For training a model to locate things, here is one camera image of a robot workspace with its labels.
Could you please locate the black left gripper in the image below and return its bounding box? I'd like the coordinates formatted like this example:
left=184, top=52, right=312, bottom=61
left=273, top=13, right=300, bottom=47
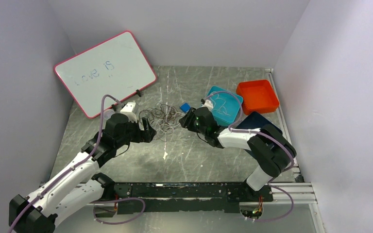
left=115, top=116, right=156, bottom=148

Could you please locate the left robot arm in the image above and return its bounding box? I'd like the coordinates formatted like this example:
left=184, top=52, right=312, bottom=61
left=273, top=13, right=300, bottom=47
left=9, top=113, right=156, bottom=233

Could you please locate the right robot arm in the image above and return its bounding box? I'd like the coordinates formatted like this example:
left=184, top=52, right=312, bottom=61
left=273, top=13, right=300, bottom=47
left=179, top=107, right=297, bottom=201

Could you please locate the small blue stamp block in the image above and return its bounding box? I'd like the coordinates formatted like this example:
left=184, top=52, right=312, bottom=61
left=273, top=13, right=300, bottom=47
left=180, top=102, right=191, bottom=113

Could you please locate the light blue plastic bin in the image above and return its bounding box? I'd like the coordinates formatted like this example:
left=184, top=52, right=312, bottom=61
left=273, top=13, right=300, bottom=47
left=209, top=93, right=243, bottom=127

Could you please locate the small clear plastic cup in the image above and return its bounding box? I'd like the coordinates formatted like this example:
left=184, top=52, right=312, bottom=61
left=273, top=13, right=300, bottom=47
left=103, top=109, right=115, bottom=120

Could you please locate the dark blue plastic bin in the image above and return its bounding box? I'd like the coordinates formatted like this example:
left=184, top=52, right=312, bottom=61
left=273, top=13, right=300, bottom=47
left=235, top=112, right=283, bottom=134

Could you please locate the pink framed whiteboard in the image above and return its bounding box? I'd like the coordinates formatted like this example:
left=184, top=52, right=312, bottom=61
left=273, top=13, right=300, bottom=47
left=53, top=31, right=157, bottom=118

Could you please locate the orange plastic bin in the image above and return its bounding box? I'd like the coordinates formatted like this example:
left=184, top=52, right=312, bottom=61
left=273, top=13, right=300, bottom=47
left=236, top=80, right=280, bottom=115

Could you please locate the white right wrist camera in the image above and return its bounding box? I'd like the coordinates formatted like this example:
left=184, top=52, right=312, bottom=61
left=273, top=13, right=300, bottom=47
left=201, top=99, right=214, bottom=111

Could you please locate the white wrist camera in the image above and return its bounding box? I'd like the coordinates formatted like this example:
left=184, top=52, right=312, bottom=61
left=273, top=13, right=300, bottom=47
left=120, top=102, right=139, bottom=123
left=201, top=99, right=214, bottom=111

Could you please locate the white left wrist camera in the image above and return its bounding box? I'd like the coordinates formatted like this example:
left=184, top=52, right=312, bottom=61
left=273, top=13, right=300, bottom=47
left=120, top=102, right=139, bottom=123

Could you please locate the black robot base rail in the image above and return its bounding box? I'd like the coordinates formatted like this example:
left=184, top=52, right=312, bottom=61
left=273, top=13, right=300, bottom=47
left=100, top=182, right=273, bottom=214

